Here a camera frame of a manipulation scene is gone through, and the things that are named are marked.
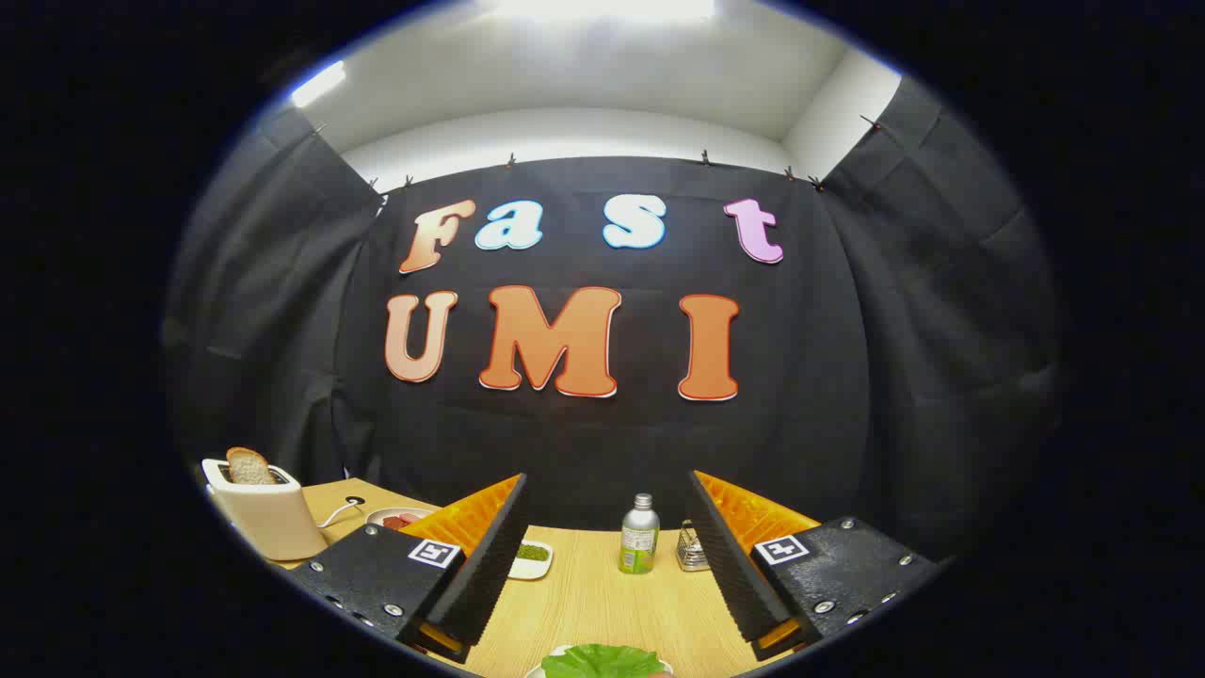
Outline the metal wire cutlery basket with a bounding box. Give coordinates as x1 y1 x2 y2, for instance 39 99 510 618
676 521 712 573

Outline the silver bottle with green label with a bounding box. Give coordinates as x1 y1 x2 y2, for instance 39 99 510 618
619 493 661 575

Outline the black backdrop cloth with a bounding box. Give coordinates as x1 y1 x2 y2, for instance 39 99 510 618
160 75 1065 566

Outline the toasted bread slice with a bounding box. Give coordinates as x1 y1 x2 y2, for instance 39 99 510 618
226 447 277 487

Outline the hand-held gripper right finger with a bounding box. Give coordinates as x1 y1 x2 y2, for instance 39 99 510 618
687 470 942 662

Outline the ceiling light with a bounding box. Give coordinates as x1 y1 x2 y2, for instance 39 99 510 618
490 0 716 22

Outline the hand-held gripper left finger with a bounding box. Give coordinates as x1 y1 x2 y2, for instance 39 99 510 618
287 473 530 665

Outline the white oval plate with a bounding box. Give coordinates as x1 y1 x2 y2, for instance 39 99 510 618
522 644 674 678

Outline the green lettuce leaf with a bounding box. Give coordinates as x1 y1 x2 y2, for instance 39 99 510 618
541 644 665 678

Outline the white divided dish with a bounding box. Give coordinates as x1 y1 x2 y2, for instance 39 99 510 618
508 541 554 581

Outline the cream white toaster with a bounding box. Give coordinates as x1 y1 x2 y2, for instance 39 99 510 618
201 459 329 562

